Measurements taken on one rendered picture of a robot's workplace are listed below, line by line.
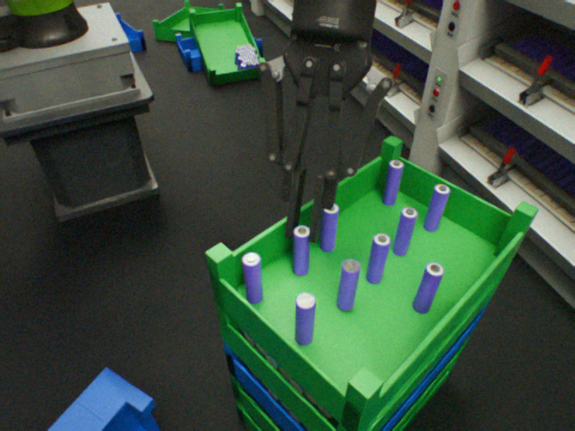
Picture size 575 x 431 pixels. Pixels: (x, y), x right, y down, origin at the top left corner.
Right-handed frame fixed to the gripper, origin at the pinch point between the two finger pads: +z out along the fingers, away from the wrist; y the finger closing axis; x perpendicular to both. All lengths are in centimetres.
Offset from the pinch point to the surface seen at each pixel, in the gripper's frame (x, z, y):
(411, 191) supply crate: 16.5, 0.4, 10.9
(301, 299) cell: -8.7, 6.1, 2.3
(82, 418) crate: -10.3, 27.6, -21.0
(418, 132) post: 75, -1, 13
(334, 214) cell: 2.5, 1.2, 2.7
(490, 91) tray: 54, -14, 24
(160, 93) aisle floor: 96, 0, -74
